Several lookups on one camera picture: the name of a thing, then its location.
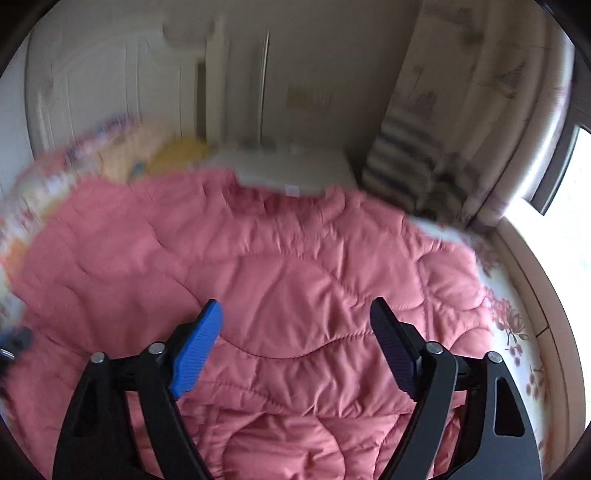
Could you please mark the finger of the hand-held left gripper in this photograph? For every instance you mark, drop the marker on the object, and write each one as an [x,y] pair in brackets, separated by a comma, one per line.
[18,341]

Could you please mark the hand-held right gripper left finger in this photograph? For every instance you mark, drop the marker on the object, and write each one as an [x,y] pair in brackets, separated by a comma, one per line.
[196,350]

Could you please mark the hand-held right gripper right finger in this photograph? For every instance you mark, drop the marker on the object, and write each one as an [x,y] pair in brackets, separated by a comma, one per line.
[392,346]

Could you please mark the pink quilted jacket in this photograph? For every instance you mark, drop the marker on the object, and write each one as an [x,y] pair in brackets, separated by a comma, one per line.
[300,286]

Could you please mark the floral bed sheet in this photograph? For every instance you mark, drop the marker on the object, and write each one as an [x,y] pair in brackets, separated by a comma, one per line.
[517,332]

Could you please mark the colourful printed quilt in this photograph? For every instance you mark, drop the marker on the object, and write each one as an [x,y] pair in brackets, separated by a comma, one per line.
[41,184]

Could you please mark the yellow cushion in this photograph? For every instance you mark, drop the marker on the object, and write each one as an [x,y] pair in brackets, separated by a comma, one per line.
[180,153]

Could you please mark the white nightstand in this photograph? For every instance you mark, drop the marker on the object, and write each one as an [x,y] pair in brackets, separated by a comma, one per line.
[286,166]

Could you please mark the window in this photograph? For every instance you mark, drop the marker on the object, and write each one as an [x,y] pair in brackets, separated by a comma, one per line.
[572,221]

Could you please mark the patterned beige curtain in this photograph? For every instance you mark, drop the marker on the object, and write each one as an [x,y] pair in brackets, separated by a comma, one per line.
[461,92]

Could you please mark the white headboard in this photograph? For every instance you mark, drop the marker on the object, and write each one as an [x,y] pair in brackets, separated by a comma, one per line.
[115,83]

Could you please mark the beige wall socket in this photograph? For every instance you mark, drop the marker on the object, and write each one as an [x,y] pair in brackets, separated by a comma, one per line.
[309,99]

